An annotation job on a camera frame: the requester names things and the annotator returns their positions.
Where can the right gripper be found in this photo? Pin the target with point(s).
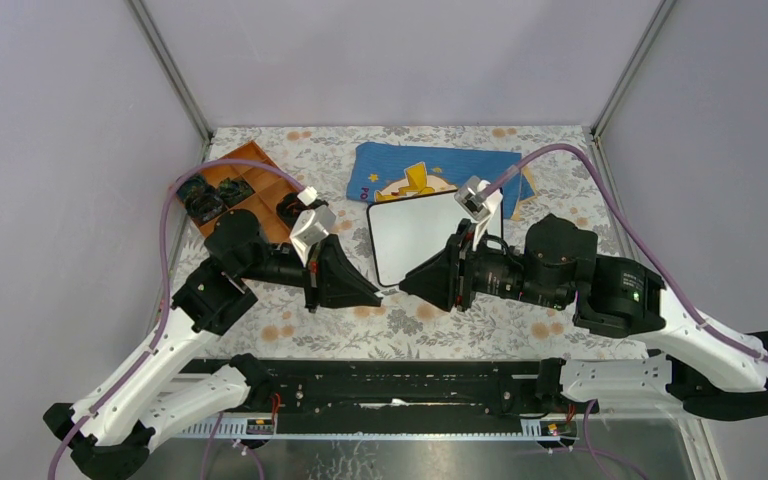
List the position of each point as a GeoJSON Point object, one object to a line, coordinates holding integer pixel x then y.
{"type": "Point", "coordinates": [449, 276]}

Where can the small whiteboard black frame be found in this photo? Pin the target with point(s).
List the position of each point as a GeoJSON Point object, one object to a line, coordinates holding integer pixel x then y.
{"type": "Point", "coordinates": [404, 233]}

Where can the dark rolled fabric left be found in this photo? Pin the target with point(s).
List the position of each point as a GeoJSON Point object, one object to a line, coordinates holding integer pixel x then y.
{"type": "Point", "coordinates": [200, 199]}

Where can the floral table cloth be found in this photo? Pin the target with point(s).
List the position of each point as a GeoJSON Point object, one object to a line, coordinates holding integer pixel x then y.
{"type": "Point", "coordinates": [405, 327]}

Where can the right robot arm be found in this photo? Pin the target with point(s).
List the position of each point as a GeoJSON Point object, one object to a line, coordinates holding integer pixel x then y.
{"type": "Point", "coordinates": [685, 370]}

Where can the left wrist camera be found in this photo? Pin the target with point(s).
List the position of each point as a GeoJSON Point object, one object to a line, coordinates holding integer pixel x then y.
{"type": "Point", "coordinates": [313, 224]}

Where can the dark rolled fabric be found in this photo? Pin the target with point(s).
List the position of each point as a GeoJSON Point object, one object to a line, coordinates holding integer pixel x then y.
{"type": "Point", "coordinates": [234, 191]}
{"type": "Point", "coordinates": [200, 199]}
{"type": "Point", "coordinates": [289, 209]}

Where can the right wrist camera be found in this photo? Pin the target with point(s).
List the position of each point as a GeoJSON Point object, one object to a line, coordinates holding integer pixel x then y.
{"type": "Point", "coordinates": [476, 198]}

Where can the orange compartment tray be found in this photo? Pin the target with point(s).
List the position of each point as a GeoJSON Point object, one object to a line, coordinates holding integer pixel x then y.
{"type": "Point", "coordinates": [269, 189]}

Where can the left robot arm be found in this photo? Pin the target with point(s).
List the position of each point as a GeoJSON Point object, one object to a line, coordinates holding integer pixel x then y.
{"type": "Point", "coordinates": [111, 432]}

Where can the blue cartoon cloth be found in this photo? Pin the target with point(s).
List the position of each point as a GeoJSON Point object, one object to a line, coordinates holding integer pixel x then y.
{"type": "Point", "coordinates": [385, 172]}

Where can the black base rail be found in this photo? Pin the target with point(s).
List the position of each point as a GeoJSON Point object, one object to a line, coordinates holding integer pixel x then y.
{"type": "Point", "coordinates": [342, 399]}

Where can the dark rolled fabric right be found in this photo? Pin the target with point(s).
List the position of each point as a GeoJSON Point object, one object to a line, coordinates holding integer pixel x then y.
{"type": "Point", "coordinates": [289, 209]}

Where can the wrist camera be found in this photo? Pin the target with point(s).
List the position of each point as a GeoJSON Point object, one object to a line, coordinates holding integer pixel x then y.
{"type": "Point", "coordinates": [313, 224]}
{"type": "Point", "coordinates": [476, 198]}

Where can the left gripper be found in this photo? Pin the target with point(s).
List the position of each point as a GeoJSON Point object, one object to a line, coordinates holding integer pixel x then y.
{"type": "Point", "coordinates": [333, 279]}

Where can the dark rolled fabric middle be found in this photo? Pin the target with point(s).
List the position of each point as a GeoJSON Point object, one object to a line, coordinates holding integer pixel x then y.
{"type": "Point", "coordinates": [234, 191]}

